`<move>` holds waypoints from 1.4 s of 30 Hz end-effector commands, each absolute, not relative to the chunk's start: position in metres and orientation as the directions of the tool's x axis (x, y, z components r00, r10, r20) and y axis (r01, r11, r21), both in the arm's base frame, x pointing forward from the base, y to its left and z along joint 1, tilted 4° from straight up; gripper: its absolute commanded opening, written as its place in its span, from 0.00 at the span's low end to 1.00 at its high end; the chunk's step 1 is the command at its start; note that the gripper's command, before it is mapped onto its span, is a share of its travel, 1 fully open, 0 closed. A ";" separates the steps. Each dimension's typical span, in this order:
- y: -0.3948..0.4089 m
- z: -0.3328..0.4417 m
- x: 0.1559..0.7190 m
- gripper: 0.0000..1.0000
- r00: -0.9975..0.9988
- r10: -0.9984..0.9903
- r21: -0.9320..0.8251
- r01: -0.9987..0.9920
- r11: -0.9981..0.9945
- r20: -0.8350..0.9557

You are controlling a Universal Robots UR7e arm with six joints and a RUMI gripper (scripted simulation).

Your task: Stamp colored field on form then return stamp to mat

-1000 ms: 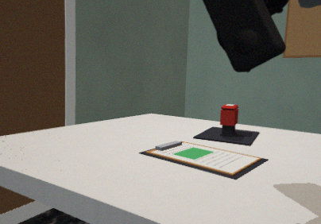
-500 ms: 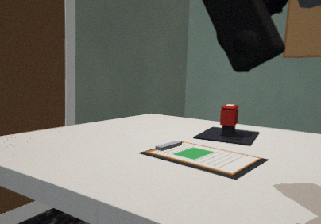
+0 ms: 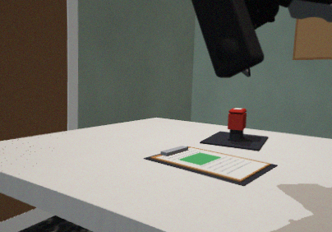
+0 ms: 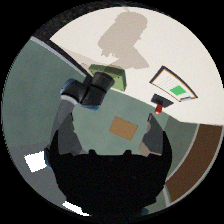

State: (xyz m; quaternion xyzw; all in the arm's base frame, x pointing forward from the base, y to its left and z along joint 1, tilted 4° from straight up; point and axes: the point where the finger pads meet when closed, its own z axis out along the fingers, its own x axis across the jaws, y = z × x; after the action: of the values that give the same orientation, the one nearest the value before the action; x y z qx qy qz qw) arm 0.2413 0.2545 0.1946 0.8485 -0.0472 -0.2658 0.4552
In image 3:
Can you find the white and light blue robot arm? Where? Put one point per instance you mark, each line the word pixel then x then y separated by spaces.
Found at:
pixel 229 35

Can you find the red and black self-inking stamp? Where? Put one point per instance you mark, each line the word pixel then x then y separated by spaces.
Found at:
pixel 236 123

